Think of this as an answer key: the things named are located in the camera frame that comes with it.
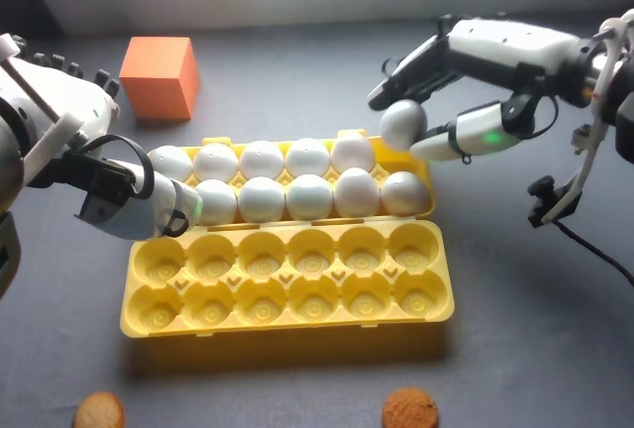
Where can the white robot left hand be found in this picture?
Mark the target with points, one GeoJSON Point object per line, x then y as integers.
{"type": "Point", "coordinates": [138, 205]}

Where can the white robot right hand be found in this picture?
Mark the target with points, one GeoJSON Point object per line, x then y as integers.
{"type": "Point", "coordinates": [505, 46]}

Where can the white toy egg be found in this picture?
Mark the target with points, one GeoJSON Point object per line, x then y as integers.
{"type": "Point", "coordinates": [220, 202]}
{"type": "Point", "coordinates": [171, 163]}
{"type": "Point", "coordinates": [261, 197]}
{"type": "Point", "coordinates": [307, 155]}
{"type": "Point", "coordinates": [403, 123]}
{"type": "Point", "coordinates": [309, 195]}
{"type": "Point", "coordinates": [261, 158]}
{"type": "Point", "coordinates": [215, 161]}
{"type": "Point", "coordinates": [357, 192]}
{"type": "Point", "coordinates": [352, 150]}
{"type": "Point", "coordinates": [406, 192]}

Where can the yellow egg carton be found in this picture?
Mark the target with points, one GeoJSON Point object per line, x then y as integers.
{"type": "Point", "coordinates": [297, 274]}

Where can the orange cube block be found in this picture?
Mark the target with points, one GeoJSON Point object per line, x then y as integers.
{"type": "Point", "coordinates": [158, 81]}

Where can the pale oval toy biscuit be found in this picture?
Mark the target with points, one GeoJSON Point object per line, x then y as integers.
{"type": "Point", "coordinates": [99, 412]}

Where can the grey table cloth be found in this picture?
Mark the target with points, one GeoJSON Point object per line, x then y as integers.
{"type": "Point", "coordinates": [520, 349]}

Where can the dark brown toy cookie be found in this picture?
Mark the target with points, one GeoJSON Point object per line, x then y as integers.
{"type": "Point", "coordinates": [411, 409]}

